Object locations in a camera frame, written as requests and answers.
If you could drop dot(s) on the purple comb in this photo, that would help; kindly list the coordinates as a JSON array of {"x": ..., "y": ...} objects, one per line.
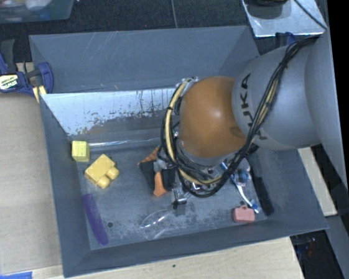
[{"x": 94, "y": 220}]

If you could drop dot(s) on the pink eraser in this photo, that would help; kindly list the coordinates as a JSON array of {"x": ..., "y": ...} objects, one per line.
[{"x": 243, "y": 214}]

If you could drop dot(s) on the yellow toy building block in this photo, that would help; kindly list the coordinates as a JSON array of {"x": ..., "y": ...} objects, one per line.
[{"x": 100, "y": 170}]

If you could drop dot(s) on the yellow cube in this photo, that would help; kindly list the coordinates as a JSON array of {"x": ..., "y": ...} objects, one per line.
[{"x": 80, "y": 151}]

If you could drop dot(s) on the grey metal bin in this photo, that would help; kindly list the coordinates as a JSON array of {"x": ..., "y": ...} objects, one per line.
[{"x": 115, "y": 58}]

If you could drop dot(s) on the pale wood board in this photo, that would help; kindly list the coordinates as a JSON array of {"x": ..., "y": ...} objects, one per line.
[{"x": 20, "y": 184}]

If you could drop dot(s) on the orange and black tool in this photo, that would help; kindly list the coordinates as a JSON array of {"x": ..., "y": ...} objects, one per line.
[{"x": 154, "y": 175}]

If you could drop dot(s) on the clear glass thing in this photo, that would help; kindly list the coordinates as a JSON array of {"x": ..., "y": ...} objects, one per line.
[{"x": 155, "y": 224}]

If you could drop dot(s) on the black comb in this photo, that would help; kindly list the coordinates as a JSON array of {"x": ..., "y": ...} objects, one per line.
[{"x": 262, "y": 189}]

